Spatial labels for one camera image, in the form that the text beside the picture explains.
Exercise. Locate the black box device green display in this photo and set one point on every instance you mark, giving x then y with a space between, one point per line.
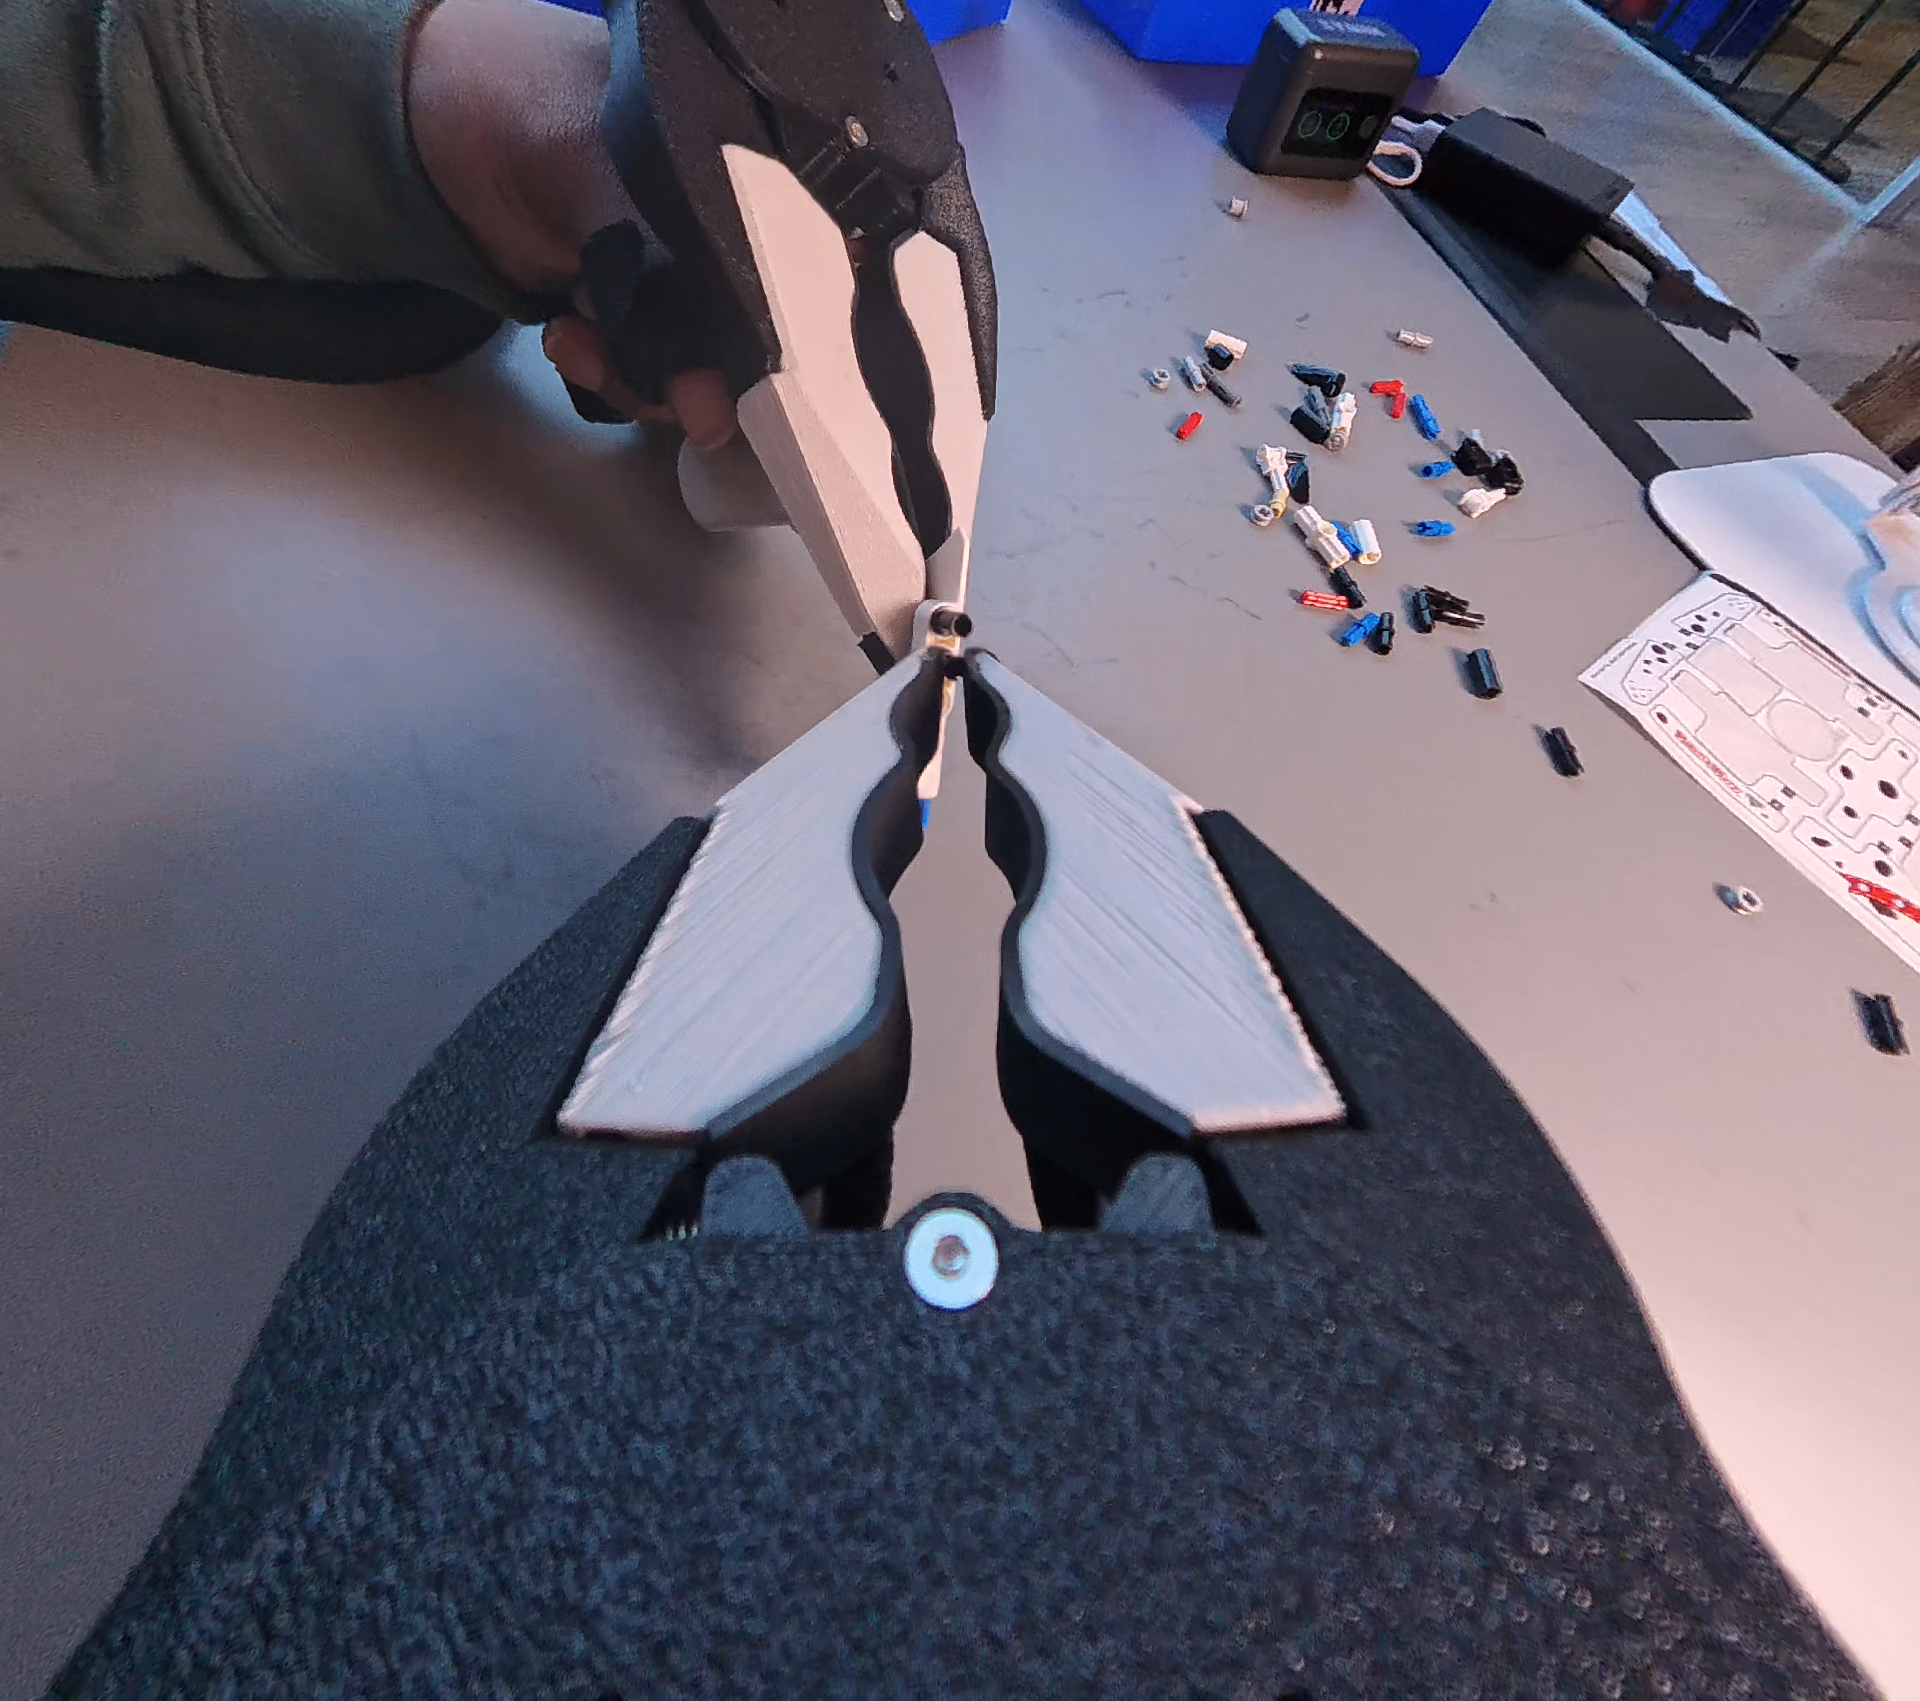
1319 103

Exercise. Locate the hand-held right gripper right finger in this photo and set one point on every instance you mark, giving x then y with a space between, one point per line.
1170 967

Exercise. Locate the grey desk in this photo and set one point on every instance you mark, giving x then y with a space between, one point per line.
375 755

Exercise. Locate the white sticker sheet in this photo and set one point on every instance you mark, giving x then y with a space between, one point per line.
1770 740

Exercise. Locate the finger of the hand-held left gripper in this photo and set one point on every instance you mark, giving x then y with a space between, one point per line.
951 351
810 383

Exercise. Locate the pile of small toy parts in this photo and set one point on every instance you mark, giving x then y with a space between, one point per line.
1335 485

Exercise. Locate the white toy panel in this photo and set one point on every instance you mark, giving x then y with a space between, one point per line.
934 740

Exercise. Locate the black power adapter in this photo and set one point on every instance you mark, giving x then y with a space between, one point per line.
1523 179

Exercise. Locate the person's left hand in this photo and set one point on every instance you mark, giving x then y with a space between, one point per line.
511 141

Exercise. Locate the white book stand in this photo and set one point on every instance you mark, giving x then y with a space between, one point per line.
1770 517

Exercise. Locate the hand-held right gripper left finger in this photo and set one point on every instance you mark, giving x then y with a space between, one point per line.
735 967

